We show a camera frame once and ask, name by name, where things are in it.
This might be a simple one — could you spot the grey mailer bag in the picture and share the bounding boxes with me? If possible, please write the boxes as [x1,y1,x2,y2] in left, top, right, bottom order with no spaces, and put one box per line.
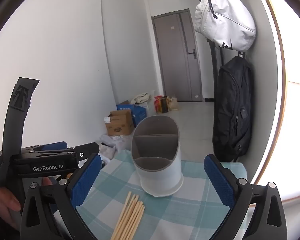
[111,134,133,153]

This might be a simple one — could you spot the black backpack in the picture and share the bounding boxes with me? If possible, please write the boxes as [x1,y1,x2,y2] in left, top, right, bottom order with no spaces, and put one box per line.
[212,56,253,163]

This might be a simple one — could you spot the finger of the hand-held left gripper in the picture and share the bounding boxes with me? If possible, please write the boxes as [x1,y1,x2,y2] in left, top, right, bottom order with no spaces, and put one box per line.
[31,142,100,167]
[27,141,68,153]

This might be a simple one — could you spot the white sling bag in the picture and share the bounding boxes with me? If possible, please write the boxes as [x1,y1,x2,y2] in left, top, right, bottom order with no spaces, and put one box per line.
[194,0,257,52]

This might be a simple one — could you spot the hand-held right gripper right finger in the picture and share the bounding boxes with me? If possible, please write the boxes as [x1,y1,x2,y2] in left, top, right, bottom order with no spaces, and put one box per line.
[204,154,288,240]

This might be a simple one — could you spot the person's left hand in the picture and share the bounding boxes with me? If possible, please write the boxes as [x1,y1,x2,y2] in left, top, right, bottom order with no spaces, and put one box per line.
[0,182,22,230]

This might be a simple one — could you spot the grey door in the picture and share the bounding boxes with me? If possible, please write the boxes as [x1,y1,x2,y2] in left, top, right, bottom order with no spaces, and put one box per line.
[152,9,203,102]

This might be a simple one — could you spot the teal checkered tablecloth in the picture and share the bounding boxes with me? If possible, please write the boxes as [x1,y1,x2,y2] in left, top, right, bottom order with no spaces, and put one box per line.
[75,149,248,240]

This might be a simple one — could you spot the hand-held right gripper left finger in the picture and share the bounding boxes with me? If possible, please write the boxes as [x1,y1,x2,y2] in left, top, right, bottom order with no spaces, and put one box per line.
[19,153,102,240]

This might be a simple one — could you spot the white plastic bag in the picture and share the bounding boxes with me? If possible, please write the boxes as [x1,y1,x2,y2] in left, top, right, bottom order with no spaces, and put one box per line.
[99,134,117,162]

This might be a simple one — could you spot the brown cardboard box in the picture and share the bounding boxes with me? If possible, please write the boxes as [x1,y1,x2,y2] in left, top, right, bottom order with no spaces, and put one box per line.
[104,110,134,137]

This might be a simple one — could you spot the white grey utensil holder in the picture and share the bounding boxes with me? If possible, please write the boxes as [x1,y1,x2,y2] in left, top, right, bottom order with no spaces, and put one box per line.
[131,115,185,197]

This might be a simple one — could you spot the beige plastic bag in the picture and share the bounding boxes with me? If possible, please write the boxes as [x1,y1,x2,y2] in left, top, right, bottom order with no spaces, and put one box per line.
[166,96,179,112]

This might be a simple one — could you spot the black paper bag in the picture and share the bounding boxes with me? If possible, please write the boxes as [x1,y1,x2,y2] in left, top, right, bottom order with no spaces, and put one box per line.
[160,97,169,114]

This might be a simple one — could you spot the red snack bag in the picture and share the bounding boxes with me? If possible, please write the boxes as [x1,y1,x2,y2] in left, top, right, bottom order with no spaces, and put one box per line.
[154,95,163,113]

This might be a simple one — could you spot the pile of wooden chopsticks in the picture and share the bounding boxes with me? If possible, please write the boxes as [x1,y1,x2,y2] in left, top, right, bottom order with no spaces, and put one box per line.
[110,191,145,240]

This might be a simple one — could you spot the blue cardboard box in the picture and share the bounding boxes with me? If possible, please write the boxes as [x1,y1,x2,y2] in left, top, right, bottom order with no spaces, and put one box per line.
[116,104,147,128]

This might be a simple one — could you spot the beige cloth bag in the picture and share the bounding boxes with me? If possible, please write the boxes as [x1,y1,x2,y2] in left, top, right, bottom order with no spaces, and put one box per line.
[130,93,150,105]

